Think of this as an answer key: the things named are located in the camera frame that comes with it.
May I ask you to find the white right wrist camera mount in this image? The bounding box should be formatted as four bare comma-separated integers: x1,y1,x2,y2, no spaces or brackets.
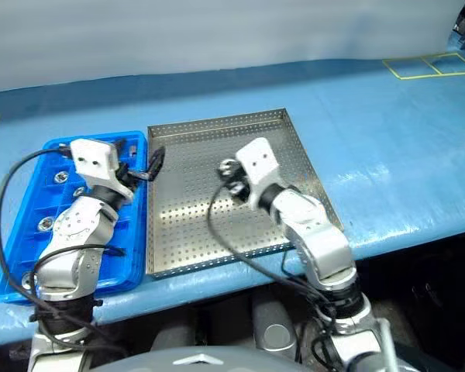
235,136,282,211

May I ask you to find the blue plastic compartment tray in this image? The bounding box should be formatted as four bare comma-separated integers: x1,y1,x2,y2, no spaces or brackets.
0,130,149,304

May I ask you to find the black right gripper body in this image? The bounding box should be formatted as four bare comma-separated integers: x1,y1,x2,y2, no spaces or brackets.
234,162,253,202

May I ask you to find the perforated steel tray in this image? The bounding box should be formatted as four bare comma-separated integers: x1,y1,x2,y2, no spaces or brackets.
146,108,344,279

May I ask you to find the blue plastic table cover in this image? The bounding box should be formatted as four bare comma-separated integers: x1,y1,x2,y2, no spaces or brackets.
0,52,465,348

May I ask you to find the grey robot torso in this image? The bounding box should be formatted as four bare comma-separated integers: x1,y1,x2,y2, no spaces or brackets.
100,346,322,372

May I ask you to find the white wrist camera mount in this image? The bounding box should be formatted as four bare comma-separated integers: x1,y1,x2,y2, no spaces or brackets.
235,136,282,211
68,138,135,201

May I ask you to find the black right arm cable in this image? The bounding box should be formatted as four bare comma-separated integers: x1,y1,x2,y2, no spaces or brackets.
207,185,342,365

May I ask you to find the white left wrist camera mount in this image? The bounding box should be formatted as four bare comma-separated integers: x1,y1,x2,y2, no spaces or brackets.
68,138,135,201

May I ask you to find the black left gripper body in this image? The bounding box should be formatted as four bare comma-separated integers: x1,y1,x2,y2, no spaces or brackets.
115,164,139,191

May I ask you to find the dark grey rounded shape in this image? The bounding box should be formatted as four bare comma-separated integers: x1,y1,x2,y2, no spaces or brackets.
250,294,299,353
150,323,197,352

